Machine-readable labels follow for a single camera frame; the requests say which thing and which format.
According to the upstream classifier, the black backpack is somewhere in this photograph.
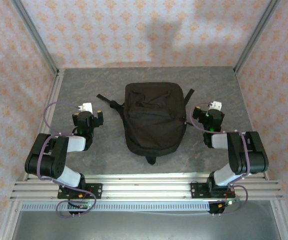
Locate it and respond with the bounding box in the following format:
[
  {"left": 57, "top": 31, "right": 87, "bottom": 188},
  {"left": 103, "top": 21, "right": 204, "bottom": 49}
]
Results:
[{"left": 96, "top": 81, "right": 195, "bottom": 166}]

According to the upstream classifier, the small black controller board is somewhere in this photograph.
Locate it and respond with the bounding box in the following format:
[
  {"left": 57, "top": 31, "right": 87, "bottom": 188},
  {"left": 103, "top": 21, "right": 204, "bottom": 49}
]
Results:
[
  {"left": 207, "top": 198, "right": 241, "bottom": 216},
  {"left": 67, "top": 199, "right": 93, "bottom": 216}
]

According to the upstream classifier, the grey metal sheet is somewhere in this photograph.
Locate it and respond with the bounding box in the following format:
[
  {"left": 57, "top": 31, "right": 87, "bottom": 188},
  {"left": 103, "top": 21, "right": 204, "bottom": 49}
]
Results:
[{"left": 10, "top": 201, "right": 283, "bottom": 240}]

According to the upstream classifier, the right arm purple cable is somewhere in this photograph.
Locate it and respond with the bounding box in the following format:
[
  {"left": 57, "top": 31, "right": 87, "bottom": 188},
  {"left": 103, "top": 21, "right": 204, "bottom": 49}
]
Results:
[{"left": 189, "top": 101, "right": 250, "bottom": 215}]

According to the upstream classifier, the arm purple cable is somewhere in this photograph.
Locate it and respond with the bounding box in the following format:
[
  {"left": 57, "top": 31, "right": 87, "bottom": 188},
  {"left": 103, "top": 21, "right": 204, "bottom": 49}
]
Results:
[
  {"left": 37, "top": 101, "right": 97, "bottom": 219},
  {"left": 189, "top": 101, "right": 250, "bottom": 215}
]

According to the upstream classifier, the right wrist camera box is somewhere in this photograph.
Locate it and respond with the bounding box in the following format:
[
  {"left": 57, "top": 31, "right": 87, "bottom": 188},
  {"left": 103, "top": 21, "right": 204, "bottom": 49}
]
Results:
[{"left": 208, "top": 100, "right": 222, "bottom": 111}]

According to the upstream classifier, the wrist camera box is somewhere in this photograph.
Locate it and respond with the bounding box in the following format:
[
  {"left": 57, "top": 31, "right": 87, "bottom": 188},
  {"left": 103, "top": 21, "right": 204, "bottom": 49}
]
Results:
[
  {"left": 208, "top": 100, "right": 222, "bottom": 111},
  {"left": 80, "top": 101, "right": 94, "bottom": 114}
]

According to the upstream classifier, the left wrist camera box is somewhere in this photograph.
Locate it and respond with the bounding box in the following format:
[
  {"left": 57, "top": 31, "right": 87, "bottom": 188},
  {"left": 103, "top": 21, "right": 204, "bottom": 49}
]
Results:
[{"left": 80, "top": 101, "right": 94, "bottom": 114}]

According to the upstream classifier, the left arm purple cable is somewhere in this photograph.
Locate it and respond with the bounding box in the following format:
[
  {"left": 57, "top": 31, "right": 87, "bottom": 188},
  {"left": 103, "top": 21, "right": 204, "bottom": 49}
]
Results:
[{"left": 37, "top": 101, "right": 97, "bottom": 219}]

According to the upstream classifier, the aluminium side rail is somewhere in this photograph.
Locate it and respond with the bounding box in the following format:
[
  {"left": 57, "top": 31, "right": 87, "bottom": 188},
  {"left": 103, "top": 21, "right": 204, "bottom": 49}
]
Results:
[{"left": 23, "top": 69, "right": 66, "bottom": 182}]

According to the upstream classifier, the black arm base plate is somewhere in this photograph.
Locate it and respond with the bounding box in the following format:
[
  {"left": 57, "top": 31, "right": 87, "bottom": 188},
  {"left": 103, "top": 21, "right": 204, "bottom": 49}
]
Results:
[
  {"left": 190, "top": 181, "right": 236, "bottom": 200},
  {"left": 57, "top": 183, "right": 103, "bottom": 200}
]

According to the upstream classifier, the aluminium mounting rail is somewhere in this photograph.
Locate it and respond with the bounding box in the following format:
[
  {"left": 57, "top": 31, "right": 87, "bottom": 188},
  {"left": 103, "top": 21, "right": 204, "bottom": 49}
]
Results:
[{"left": 10, "top": 172, "right": 284, "bottom": 202}]

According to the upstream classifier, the aluminium frame post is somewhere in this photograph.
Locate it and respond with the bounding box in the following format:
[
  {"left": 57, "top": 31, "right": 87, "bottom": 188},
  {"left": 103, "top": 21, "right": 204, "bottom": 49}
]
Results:
[
  {"left": 10, "top": 0, "right": 59, "bottom": 76},
  {"left": 233, "top": 0, "right": 281, "bottom": 74}
]

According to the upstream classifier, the slotted grey cable duct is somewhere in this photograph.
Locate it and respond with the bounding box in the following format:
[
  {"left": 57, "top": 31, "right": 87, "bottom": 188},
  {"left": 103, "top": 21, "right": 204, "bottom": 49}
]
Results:
[{"left": 21, "top": 201, "right": 211, "bottom": 212}]

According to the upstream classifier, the aluminium frame leg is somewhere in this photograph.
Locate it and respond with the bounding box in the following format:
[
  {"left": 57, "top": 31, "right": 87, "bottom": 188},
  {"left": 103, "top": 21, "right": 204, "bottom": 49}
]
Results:
[
  {"left": 270, "top": 199, "right": 288, "bottom": 240},
  {"left": 0, "top": 199, "right": 23, "bottom": 240}
]

